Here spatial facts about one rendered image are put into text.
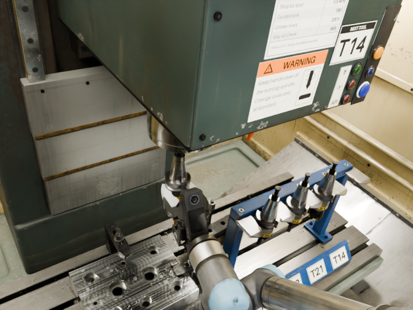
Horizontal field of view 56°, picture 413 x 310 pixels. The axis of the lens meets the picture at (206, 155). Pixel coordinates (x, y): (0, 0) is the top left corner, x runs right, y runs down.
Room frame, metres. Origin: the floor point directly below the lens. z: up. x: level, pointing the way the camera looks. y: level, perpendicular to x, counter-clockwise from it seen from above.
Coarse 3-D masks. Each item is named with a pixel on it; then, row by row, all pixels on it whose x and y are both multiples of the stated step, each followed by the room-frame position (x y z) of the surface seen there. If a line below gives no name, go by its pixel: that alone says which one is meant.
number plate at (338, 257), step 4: (340, 248) 0.90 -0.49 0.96; (344, 248) 0.90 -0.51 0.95; (336, 252) 0.88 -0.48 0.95; (340, 252) 0.89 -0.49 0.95; (344, 252) 0.89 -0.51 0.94; (332, 256) 0.86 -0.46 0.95; (336, 256) 0.87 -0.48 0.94; (340, 256) 0.88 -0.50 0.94; (344, 256) 0.88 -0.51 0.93; (332, 260) 0.85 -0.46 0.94; (336, 260) 0.86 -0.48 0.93; (340, 260) 0.87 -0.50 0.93; (344, 260) 0.88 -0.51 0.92; (332, 264) 0.84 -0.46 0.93; (336, 264) 0.85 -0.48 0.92; (340, 264) 0.86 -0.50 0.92; (332, 268) 0.84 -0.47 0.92
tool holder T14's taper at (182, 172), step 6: (174, 156) 0.72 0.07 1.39; (174, 162) 0.71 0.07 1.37; (180, 162) 0.71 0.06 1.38; (174, 168) 0.71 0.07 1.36; (180, 168) 0.71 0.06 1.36; (174, 174) 0.70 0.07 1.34; (180, 174) 0.70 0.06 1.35; (186, 174) 0.72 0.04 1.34; (174, 180) 0.70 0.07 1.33; (180, 180) 0.70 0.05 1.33
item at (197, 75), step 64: (64, 0) 0.92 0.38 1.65; (128, 0) 0.64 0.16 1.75; (192, 0) 0.50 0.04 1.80; (256, 0) 0.53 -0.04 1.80; (384, 0) 0.72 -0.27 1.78; (128, 64) 0.65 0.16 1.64; (192, 64) 0.49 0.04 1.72; (256, 64) 0.55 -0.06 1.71; (192, 128) 0.49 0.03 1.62; (256, 128) 0.57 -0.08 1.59
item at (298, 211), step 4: (288, 200) 0.80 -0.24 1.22; (288, 204) 0.78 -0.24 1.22; (308, 204) 0.79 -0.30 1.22; (288, 208) 0.78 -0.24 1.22; (292, 208) 0.77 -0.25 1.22; (296, 208) 0.77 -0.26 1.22; (304, 208) 0.78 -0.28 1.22; (308, 208) 0.78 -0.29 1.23; (296, 212) 0.77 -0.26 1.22; (300, 212) 0.77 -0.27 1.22; (304, 212) 0.78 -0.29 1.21; (296, 216) 0.76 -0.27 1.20
